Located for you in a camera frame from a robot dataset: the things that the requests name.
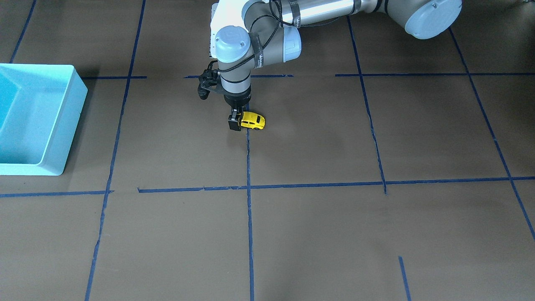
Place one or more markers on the yellow beetle toy car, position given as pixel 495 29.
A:
pixel 249 119

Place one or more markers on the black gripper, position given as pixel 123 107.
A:
pixel 237 100

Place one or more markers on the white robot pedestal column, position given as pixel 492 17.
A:
pixel 226 13

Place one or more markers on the light blue plastic bin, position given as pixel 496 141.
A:
pixel 40 107

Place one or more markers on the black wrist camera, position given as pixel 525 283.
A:
pixel 208 81

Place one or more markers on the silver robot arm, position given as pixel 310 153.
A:
pixel 251 34

